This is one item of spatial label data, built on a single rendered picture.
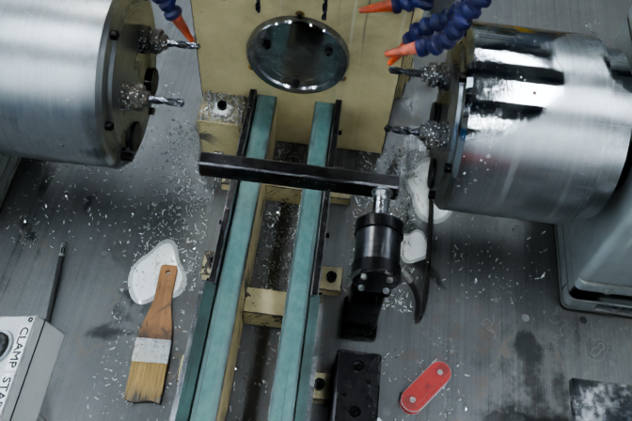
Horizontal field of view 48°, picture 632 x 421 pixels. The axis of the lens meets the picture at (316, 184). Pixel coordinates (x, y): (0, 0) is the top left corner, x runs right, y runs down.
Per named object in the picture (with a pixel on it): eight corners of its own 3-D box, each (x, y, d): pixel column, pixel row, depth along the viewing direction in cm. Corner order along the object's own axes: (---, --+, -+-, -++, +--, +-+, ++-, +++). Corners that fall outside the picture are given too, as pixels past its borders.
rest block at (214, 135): (209, 132, 120) (203, 85, 110) (249, 137, 120) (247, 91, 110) (201, 162, 117) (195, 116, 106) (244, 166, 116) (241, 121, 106)
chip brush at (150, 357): (153, 265, 106) (152, 262, 105) (186, 268, 106) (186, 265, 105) (123, 402, 95) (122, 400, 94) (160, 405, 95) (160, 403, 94)
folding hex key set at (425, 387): (435, 360, 100) (438, 356, 98) (453, 377, 99) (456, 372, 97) (394, 402, 96) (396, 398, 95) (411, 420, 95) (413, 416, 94)
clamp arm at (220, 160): (397, 184, 92) (202, 160, 92) (400, 171, 89) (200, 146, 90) (395, 207, 90) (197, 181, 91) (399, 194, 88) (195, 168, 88)
